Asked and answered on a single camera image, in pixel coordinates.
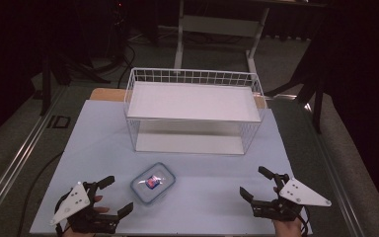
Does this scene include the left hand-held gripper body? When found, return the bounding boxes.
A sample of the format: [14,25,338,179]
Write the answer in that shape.
[49,181,119,235]

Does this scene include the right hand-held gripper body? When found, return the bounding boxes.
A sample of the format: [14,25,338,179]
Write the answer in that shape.
[250,173,333,222]

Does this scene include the red and blue small packet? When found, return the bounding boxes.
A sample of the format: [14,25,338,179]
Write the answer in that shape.
[145,175,163,191]

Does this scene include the white wire shelf rack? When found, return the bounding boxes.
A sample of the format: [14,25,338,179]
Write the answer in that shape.
[123,66,267,156]

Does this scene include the black floor cable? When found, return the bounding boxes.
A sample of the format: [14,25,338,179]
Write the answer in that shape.
[15,150,64,237]

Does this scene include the bundle of black cables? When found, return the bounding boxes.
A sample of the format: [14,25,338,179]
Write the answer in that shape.
[110,6,137,89]

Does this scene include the person's right hand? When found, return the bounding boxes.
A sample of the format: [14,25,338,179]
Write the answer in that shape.
[271,186,304,237]

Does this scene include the person's left hand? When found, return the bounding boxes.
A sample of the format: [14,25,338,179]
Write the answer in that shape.
[61,195,111,237]

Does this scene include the aluminium rail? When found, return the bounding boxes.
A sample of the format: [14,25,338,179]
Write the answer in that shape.
[0,84,69,228]
[303,102,363,237]

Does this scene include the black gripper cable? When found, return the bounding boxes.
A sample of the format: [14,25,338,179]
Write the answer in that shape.
[54,192,73,237]
[294,204,311,237]

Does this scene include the clear food container blue rim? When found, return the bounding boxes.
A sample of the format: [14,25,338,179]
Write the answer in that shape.
[129,161,177,205]

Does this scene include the white metal desk frame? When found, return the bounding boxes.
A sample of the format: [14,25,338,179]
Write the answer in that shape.
[173,0,327,74]

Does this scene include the black metal stand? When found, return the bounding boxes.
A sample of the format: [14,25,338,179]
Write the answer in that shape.
[38,48,112,117]
[265,62,329,134]

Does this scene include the light blue table cover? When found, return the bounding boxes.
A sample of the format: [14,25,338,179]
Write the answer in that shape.
[29,98,314,236]

